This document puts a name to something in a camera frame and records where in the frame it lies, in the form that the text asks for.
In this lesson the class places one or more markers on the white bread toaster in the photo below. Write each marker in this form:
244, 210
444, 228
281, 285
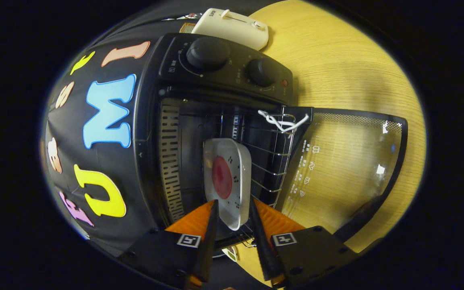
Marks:
236, 30

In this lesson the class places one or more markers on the pink ham slice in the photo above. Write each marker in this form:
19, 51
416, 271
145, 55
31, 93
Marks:
222, 177

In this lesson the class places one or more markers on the brown bread slice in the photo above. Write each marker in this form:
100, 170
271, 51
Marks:
187, 28

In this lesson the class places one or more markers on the white square plate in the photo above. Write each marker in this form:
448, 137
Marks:
238, 189

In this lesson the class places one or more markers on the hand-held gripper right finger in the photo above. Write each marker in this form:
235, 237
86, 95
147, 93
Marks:
262, 249

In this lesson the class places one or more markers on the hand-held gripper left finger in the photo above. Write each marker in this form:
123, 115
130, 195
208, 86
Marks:
208, 249

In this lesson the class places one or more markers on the black toaster oven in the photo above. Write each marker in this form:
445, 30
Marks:
232, 76

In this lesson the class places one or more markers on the metal oven rack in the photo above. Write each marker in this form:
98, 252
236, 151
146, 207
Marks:
272, 153

